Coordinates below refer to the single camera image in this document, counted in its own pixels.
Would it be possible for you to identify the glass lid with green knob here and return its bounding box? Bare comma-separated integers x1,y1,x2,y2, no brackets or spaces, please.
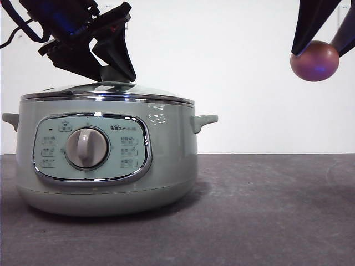
21,65,195,107

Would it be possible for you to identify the brown egg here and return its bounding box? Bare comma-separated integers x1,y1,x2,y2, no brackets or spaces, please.
290,40,341,83

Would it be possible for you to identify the pale green electric cooking pot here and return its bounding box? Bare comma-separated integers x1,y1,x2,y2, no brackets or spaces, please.
2,97,219,217

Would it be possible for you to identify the thick black cable loop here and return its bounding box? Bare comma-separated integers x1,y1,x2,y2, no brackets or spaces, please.
3,0,48,43

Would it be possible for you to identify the thin black cable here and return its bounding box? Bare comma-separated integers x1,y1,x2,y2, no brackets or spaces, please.
0,18,36,49

